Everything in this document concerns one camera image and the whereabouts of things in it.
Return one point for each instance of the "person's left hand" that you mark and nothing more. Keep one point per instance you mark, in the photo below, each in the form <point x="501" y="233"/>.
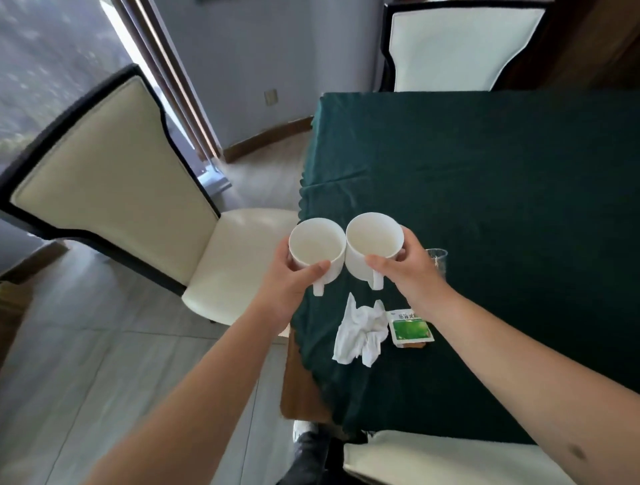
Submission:
<point x="282" y="295"/>

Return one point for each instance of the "person's right hand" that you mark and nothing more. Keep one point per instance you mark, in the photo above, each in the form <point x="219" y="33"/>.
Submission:
<point x="415" y="277"/>

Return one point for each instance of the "person's right thumb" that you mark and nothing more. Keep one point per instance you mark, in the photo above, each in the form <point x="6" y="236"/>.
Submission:
<point x="382" y="266"/>

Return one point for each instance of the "person's left thumb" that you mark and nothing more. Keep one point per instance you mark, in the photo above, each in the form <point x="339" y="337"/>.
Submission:
<point x="312" y="274"/>

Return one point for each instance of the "white cup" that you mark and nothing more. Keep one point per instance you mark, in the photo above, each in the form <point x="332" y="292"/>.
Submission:
<point x="315" y="245"/>
<point x="372" y="237"/>

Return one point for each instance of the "person's right forearm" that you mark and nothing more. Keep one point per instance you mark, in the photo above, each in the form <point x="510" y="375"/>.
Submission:
<point x="510" y="369"/>

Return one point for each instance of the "person's left forearm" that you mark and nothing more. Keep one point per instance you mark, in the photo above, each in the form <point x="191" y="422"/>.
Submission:
<point x="200" y="399"/>

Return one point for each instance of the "clear drinking glass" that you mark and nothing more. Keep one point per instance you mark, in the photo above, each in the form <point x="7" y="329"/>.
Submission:
<point x="440" y="262"/>

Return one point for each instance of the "crumpled white tissue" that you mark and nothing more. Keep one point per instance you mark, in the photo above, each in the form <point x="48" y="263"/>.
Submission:
<point x="360" y="330"/>

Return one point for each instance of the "green and white sachet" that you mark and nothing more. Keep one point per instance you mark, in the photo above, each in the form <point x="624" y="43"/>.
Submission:
<point x="409" y="331"/>

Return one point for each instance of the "dark green tablecloth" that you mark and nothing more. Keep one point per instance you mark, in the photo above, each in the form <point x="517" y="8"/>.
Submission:
<point x="475" y="190"/>

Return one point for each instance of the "person's dark trouser leg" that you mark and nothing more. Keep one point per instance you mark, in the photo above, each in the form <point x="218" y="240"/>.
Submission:
<point x="312" y="459"/>

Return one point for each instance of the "striped brown curtain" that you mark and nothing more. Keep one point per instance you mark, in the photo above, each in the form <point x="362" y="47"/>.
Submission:
<point x="170" y="75"/>

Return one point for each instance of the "dark wooden cabinet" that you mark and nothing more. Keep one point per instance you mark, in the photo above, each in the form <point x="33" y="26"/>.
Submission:
<point x="585" y="45"/>

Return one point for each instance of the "wall socket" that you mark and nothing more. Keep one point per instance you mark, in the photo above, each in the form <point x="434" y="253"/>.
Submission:
<point x="271" y="97"/>

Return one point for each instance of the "cream chair with black frame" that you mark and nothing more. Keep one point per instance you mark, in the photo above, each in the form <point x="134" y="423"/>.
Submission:
<point x="115" y="175"/>
<point x="440" y="459"/>
<point x="450" y="45"/>

